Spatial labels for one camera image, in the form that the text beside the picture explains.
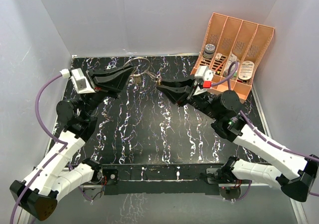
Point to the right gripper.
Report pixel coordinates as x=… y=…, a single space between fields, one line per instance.
x=178 y=91

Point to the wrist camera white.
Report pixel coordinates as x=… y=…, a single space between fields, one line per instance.
x=80 y=82
x=203 y=80

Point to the grey green small device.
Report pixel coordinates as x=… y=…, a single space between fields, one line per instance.
x=227 y=71

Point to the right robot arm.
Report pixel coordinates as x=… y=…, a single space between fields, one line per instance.
x=293 y=173

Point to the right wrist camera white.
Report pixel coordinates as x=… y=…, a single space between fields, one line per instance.
x=203 y=80

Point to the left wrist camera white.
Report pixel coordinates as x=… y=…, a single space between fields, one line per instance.
x=80 y=82

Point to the orange file organizer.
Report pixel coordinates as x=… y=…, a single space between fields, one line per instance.
x=229 y=39

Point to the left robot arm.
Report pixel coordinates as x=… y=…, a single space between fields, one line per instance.
x=40 y=191

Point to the oval white blister pack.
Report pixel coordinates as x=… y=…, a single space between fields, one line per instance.
x=246 y=70

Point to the silver key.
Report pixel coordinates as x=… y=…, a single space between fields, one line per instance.
x=158 y=80

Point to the white paper packet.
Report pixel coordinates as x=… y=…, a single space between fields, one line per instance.
x=232 y=57

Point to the large metal keyring with clips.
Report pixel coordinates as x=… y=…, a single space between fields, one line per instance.
x=142 y=67

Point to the white card box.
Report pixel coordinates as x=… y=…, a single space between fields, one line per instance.
x=218 y=56

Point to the black base bar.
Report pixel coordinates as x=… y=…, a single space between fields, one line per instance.
x=159 y=179

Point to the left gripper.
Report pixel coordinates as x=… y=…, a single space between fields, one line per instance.
x=112 y=80

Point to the patterned lid jar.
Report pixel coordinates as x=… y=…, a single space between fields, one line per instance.
x=209 y=51

